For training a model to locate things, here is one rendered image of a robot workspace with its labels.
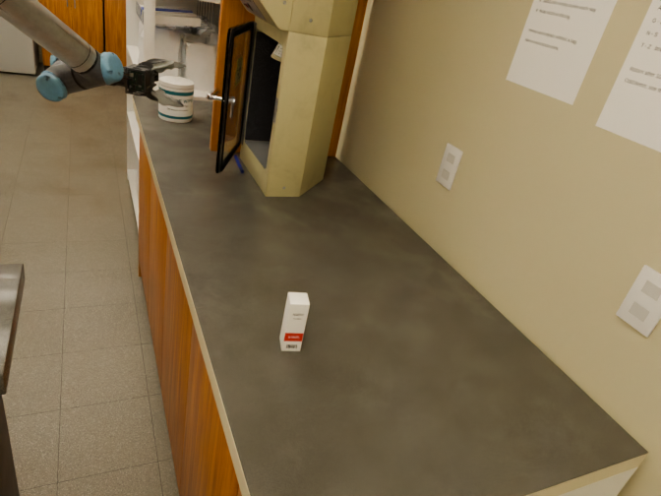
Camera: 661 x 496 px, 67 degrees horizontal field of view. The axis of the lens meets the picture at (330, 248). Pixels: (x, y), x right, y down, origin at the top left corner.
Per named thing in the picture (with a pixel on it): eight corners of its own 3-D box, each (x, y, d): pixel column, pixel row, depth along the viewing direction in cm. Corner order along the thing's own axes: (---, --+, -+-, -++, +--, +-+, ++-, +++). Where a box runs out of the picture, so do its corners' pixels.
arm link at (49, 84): (62, 70, 124) (82, 52, 132) (26, 79, 127) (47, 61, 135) (80, 98, 129) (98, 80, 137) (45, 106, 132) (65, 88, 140)
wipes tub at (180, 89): (189, 114, 207) (191, 77, 200) (195, 124, 197) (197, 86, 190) (155, 111, 201) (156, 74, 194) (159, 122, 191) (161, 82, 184)
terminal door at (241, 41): (240, 145, 171) (253, 20, 152) (217, 175, 145) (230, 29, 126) (237, 144, 171) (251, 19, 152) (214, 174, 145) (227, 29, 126)
